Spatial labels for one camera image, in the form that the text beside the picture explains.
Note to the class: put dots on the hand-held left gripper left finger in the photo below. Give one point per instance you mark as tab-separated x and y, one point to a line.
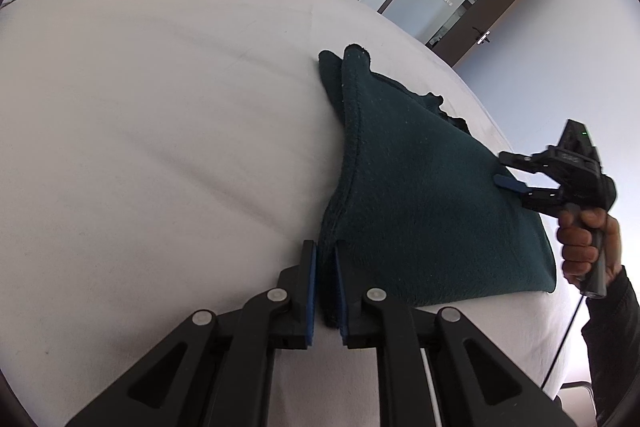
311	287

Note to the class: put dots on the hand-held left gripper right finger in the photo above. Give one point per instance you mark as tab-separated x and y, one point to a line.
341	297

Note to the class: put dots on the person's right forearm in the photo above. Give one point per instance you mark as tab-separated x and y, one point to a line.
615	347

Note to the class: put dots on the person's right hand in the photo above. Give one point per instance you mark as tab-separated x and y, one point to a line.
575	242

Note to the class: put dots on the dark green sweater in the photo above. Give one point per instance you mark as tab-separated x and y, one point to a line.
425	207

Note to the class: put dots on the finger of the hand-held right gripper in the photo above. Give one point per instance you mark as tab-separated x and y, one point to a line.
520	159
507	183

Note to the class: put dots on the white bed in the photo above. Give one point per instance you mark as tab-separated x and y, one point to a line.
150	107

